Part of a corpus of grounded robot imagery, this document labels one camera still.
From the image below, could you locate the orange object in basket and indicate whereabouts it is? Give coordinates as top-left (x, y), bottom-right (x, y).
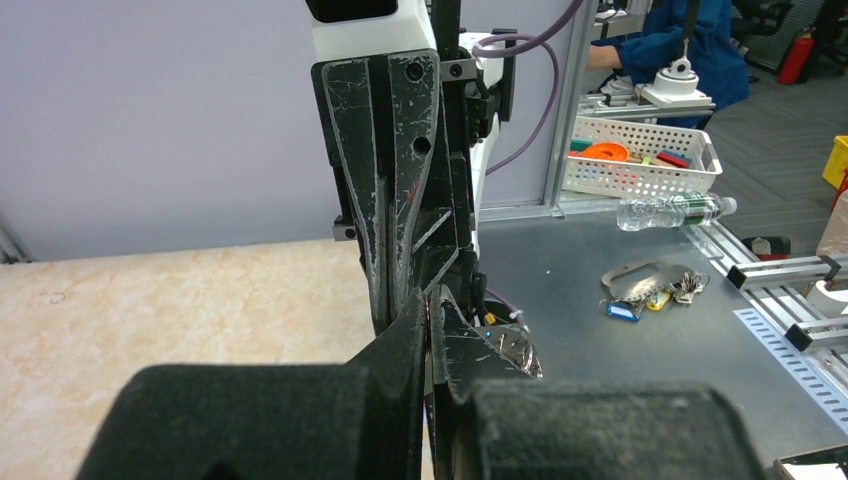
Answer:
top-left (580, 142), bottom-right (630, 162)

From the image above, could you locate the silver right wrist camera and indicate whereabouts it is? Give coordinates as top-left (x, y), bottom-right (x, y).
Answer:
top-left (306, 0), bottom-right (437, 63)

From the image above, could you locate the smartphone on metal table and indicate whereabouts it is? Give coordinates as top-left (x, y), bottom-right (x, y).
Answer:
top-left (773, 444), bottom-right (847, 480)

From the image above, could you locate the red fire extinguisher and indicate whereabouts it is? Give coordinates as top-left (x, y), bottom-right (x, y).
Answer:
top-left (776, 27), bottom-right (815, 85)

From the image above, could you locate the white perforated plastic basket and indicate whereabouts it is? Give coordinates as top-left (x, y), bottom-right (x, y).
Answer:
top-left (562, 116), bottom-right (723, 198)

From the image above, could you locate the person in blue jacket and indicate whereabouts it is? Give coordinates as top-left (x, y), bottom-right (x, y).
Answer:
top-left (586, 0), bottom-right (750, 112)

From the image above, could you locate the clear plastic water bottle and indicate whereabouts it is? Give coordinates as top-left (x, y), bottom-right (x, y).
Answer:
top-left (617, 192), bottom-right (738, 232)

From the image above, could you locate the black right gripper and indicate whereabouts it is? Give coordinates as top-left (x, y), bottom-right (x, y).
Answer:
top-left (311, 31), bottom-right (514, 335)

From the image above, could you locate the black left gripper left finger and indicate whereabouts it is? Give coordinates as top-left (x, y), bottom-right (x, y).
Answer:
top-left (78, 292), bottom-right (426, 479)

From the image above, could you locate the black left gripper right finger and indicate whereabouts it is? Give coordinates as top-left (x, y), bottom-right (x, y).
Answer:
top-left (429, 286), bottom-right (765, 479)

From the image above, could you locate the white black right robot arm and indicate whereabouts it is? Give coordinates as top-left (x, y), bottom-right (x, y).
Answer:
top-left (311, 31), bottom-right (515, 332)

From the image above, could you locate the spare metal key bunch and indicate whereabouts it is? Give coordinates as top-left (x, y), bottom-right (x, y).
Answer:
top-left (600, 259), bottom-right (710, 323)

